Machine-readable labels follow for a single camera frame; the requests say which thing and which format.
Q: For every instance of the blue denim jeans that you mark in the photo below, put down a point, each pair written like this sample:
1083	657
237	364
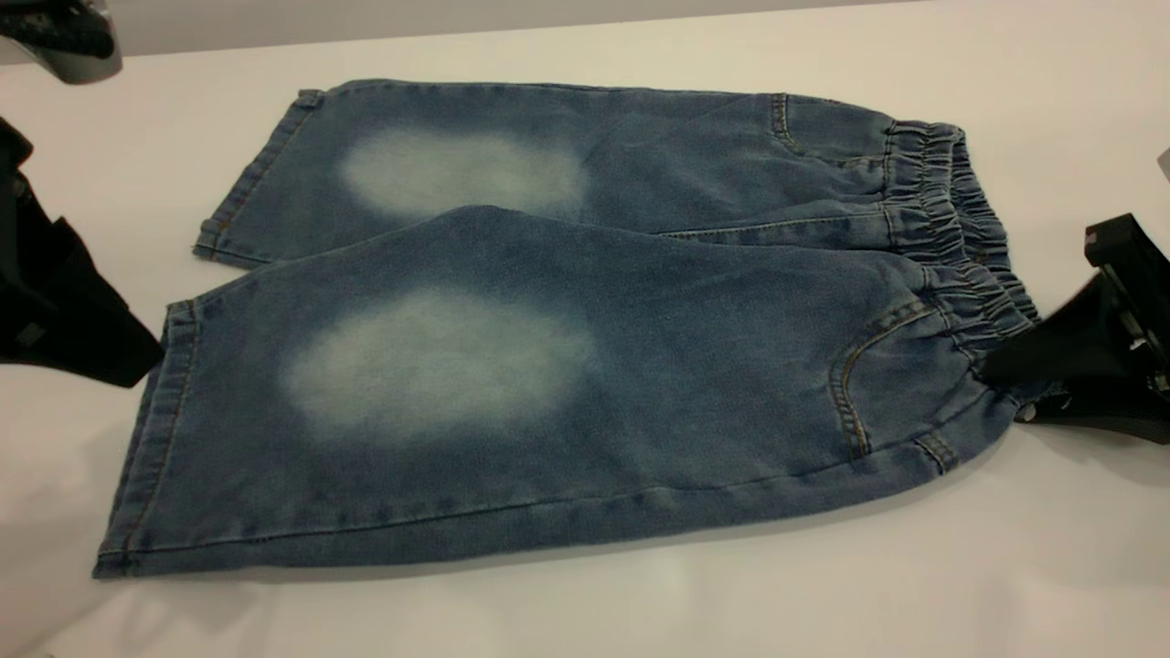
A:
640	366

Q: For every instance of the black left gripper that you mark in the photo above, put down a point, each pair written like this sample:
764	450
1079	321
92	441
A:
11	183

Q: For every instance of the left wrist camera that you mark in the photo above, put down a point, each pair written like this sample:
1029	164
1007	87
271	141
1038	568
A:
55	37

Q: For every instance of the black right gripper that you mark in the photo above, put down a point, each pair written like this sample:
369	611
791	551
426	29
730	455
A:
1143	302

